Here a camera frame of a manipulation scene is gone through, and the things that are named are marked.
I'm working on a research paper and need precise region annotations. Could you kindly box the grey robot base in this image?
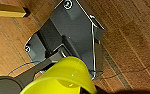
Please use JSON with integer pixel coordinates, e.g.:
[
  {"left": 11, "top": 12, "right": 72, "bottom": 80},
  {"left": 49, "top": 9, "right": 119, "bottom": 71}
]
[{"left": 25, "top": 0, "right": 106, "bottom": 81}]

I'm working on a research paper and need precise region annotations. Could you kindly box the grey robot torso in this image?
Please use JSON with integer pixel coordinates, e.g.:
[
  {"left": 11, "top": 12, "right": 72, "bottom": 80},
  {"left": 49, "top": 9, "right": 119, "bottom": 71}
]
[{"left": 0, "top": 43, "right": 69, "bottom": 94}]

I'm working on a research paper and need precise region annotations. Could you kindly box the white air hockey table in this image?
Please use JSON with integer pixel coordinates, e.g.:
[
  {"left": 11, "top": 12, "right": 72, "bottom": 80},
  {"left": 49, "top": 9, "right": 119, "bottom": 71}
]
[{"left": 0, "top": 7, "right": 29, "bottom": 18}]

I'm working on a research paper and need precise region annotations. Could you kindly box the thin black wire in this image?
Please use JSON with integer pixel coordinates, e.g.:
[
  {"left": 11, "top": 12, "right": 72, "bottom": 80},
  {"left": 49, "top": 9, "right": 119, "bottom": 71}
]
[{"left": 99, "top": 64, "right": 150, "bottom": 81}]

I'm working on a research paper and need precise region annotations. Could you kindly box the blue cable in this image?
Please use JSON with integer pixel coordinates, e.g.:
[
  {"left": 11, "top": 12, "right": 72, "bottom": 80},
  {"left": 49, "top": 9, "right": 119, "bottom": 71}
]
[{"left": 7, "top": 62, "right": 37, "bottom": 76}]

